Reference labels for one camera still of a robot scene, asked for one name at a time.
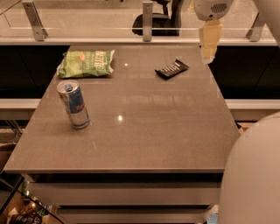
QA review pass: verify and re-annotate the grey drawer cabinet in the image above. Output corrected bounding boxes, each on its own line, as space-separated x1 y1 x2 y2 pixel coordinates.
22 170 223 224

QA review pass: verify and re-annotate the metal railing bracket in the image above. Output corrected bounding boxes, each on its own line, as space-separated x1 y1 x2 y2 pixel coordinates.
22 0 48 41
143 1 153 42
246 13 265 42

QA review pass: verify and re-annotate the blue mesh object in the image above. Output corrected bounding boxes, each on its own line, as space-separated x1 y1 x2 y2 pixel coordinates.
206 213 218 224

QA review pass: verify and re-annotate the black rxbar chocolate bar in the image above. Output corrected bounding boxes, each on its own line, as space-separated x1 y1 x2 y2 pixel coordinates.
155 59 189 80

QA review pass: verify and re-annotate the black office chair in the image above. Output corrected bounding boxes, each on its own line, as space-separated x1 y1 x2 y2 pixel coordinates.
132 0 184 36

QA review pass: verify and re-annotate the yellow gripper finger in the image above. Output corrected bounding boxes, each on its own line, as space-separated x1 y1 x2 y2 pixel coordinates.
199 19 222 64

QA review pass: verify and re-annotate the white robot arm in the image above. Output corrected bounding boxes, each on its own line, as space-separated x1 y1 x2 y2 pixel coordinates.
193 0 280 224

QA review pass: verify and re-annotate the left metal railing bracket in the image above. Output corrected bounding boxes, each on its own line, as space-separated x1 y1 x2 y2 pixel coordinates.
22 0 48 41

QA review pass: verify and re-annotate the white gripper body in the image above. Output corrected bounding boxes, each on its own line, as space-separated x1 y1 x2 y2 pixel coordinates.
193 0 234 21

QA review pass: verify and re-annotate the green kettle chips bag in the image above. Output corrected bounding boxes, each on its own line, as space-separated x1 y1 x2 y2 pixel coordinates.
57 50 115 79

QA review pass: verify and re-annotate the bin of snacks lower left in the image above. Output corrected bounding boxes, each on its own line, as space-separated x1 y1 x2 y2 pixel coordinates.
0 174 65 224

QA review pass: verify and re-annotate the right metal railing bracket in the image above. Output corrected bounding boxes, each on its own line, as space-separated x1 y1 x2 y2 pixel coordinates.
246 13 265 42

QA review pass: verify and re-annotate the middle metal railing bracket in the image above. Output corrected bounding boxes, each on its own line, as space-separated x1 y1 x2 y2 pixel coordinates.
143 1 153 42

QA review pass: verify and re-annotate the red bull can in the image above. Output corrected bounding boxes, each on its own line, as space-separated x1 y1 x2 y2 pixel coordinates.
57 80 90 129

